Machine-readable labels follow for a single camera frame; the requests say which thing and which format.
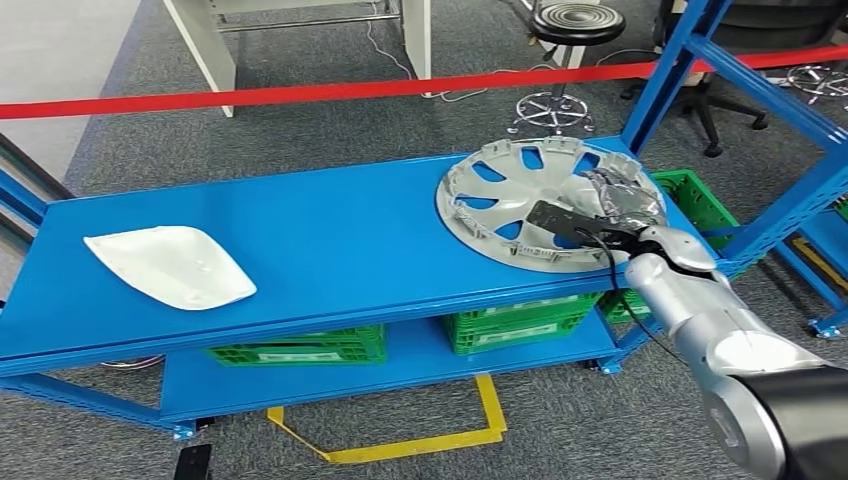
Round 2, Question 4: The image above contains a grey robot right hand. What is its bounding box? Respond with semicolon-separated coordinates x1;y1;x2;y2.
582;167;668;234

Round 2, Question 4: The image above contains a silver plastic hubcap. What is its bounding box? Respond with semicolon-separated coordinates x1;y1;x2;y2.
435;137;667;274

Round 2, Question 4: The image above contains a white plastic shell part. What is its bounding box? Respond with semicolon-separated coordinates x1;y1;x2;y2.
82;225;258;313

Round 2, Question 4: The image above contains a black round stool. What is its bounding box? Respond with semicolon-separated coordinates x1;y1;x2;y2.
506;1;627;138

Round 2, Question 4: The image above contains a yellow floor tape outline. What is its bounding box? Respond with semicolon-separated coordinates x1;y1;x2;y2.
791;236;848;293

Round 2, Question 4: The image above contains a chrome base stool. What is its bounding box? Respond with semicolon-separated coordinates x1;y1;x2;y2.
784;64;848;111

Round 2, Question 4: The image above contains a black office chair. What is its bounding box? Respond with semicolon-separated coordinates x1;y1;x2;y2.
619;0;848;160

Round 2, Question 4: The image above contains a red barrier tape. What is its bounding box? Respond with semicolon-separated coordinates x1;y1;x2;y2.
0;43;848;123

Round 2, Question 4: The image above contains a white desk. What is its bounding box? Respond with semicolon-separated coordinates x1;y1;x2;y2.
162;0;433;119

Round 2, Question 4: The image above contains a black robot left foot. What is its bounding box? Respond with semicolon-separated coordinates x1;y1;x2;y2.
173;442;215;480

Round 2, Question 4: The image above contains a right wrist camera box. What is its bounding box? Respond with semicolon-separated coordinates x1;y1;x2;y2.
526;200;601;248

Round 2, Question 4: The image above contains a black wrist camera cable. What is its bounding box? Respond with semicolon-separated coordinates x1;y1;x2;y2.
572;225;694;368

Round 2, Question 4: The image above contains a white floor cable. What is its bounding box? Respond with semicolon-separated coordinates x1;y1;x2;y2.
362;0;561;105

